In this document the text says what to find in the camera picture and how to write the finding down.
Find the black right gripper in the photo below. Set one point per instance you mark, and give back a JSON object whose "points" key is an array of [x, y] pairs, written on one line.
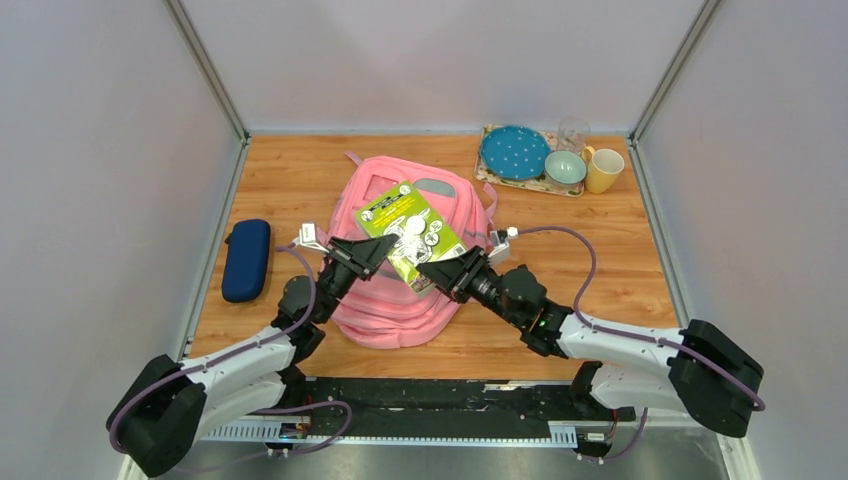
{"points": [[457, 275]]}

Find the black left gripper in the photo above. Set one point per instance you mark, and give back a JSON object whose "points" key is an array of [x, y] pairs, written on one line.
{"points": [[365, 256]]}

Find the green comic book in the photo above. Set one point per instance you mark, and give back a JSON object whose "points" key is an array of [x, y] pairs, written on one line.
{"points": [[422, 234]]}

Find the pink student backpack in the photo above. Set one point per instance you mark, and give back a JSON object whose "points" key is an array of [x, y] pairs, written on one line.
{"points": [[382, 312]]}

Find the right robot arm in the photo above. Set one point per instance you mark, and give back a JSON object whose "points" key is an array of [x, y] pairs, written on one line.
{"points": [[697, 370]]}

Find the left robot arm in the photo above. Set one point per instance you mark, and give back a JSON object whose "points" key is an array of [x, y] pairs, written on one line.
{"points": [[173, 404]]}

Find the blue zippered pencil case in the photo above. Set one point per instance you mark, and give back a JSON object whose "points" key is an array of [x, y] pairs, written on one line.
{"points": [[246, 263]]}

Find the patterned serving tray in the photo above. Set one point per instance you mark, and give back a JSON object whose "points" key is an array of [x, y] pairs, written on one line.
{"points": [[541, 184]]}

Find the blue polka dot plate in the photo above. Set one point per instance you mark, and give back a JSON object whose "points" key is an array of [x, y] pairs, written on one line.
{"points": [[515, 153]]}

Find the light green bowl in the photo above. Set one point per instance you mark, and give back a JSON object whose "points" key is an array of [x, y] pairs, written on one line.
{"points": [[565, 167]]}

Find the yellow mug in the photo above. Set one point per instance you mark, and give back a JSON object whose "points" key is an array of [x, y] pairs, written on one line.
{"points": [[603, 168]]}

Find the clear drinking glass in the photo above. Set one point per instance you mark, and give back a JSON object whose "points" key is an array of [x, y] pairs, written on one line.
{"points": [[572, 135]]}

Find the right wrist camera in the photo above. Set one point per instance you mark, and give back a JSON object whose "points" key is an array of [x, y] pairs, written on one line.
{"points": [[500, 245]]}

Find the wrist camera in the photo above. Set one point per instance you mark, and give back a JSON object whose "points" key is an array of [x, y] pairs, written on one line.
{"points": [[500, 245], [312, 237]]}

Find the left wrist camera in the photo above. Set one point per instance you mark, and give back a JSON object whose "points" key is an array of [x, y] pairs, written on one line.
{"points": [[312, 237]]}

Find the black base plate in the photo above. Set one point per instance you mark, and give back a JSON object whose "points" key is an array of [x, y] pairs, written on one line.
{"points": [[373, 408]]}

